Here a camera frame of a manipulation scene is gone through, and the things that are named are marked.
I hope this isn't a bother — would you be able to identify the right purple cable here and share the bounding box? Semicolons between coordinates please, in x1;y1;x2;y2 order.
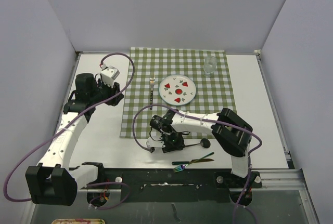
132;103;262;224

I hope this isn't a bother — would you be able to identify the iridescent rainbow fork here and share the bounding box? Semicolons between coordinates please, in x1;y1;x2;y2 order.
172;152;214;173

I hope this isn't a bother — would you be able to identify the white plate with strawberries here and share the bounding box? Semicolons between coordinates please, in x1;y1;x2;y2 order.
158;75;197;107

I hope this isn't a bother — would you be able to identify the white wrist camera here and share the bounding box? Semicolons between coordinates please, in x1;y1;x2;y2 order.
99;64;120;88
146;137;165;153

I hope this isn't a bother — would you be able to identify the green handled knife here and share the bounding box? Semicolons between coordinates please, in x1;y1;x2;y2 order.
171;159;214;165

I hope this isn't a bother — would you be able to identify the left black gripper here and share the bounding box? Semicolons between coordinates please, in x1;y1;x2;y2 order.
90;77;123;106

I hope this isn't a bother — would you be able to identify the black spoon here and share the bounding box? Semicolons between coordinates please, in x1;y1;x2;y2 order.
184;138;211;149

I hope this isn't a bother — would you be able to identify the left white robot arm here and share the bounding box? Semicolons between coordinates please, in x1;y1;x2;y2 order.
25;69;124;206

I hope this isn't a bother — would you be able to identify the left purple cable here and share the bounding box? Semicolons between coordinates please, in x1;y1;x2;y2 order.
4;52;135;210

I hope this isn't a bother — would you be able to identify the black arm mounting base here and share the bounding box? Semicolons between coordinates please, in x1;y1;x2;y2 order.
81;168;262;204

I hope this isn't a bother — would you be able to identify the silver fork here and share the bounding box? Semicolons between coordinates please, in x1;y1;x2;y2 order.
149;75;155;110

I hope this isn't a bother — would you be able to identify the clear drinking glass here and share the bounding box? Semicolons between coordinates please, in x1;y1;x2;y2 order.
203;56;217;76

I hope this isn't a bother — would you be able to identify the purple cable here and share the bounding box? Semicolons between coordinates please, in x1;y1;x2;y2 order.
4;52;135;210
132;103;262;224

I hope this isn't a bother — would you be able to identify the green white checkered tablecloth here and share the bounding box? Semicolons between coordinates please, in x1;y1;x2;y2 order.
120;47;236;139

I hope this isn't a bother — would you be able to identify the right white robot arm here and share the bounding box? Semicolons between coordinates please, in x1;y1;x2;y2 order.
150;108;253;187

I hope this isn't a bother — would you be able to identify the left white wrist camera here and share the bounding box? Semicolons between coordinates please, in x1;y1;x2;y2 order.
99;64;120;88

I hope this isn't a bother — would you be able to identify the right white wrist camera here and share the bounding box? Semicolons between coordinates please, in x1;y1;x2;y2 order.
146;137;165;153

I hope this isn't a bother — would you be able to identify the yellow rimmed tray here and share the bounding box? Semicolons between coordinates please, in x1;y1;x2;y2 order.
52;218;106;224

